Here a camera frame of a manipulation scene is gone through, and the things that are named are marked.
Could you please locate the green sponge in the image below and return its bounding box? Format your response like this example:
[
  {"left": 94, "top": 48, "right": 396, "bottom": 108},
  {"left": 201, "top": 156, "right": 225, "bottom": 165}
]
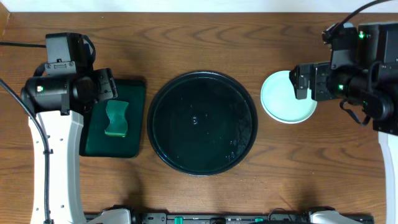
[{"left": 104, "top": 100, "right": 129, "bottom": 138}]

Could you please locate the green plate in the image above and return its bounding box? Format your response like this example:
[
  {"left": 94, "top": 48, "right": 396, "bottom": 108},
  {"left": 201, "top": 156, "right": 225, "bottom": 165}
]
[{"left": 260, "top": 70, "right": 317, "bottom": 124}]

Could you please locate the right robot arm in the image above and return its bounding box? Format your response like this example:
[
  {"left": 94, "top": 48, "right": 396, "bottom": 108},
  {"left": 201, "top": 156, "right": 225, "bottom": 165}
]
[{"left": 289, "top": 22, "right": 397, "bottom": 223}]

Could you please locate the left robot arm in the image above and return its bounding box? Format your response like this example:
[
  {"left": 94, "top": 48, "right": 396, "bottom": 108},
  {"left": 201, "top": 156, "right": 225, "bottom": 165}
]
[{"left": 21, "top": 68, "right": 118, "bottom": 223}]

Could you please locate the rectangular dark green tray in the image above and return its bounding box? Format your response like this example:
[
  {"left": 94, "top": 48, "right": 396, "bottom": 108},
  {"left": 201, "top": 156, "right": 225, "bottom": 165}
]
[{"left": 80, "top": 80, "right": 146, "bottom": 158}]

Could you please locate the round black tray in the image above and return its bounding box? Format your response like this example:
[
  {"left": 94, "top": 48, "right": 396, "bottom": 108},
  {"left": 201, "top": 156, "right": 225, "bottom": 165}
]
[{"left": 147, "top": 70, "right": 258, "bottom": 176}]

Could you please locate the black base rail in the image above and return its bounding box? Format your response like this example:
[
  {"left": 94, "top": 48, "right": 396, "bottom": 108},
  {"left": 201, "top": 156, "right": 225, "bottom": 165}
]
[{"left": 83, "top": 212, "right": 375, "bottom": 224}]

